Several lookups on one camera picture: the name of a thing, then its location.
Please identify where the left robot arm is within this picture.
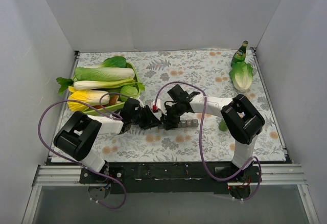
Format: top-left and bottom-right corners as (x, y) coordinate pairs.
(54, 98), (161, 183)

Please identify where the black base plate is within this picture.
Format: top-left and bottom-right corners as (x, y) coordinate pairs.
(79, 162), (259, 194)

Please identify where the yellow cabbage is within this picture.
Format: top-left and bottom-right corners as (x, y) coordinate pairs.
(67, 90), (110, 111)

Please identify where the green glass bottle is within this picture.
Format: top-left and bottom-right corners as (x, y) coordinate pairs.
(230, 40), (249, 67)

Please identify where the green pill bottle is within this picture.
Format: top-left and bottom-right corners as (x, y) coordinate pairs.
(219, 119), (228, 131)

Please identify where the green napa cabbage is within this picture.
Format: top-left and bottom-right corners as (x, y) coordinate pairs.
(74, 67), (135, 81)

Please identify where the green plastic tray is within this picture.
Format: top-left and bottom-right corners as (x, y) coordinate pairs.
(73, 62), (145, 111)

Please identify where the green lettuce head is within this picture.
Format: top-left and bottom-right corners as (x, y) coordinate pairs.
(229, 61), (253, 92)

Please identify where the grey weekly pill organizer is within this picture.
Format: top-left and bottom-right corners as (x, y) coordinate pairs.
(157, 119), (199, 130)

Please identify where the round green cabbage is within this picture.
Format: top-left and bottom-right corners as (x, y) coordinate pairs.
(120, 85), (138, 102)

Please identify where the white stalk bok choy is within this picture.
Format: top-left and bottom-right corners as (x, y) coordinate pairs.
(56, 77), (136, 95)

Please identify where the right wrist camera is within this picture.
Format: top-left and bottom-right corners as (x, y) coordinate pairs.
(151, 99), (167, 115)

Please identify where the aluminium frame rail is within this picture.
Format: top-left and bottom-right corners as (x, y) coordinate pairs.
(33, 164), (306, 187)

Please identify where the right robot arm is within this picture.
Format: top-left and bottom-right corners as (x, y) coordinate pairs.
(153, 82), (265, 182)

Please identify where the dark green leafy vegetable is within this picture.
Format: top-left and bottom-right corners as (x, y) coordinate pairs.
(100, 56), (127, 68)

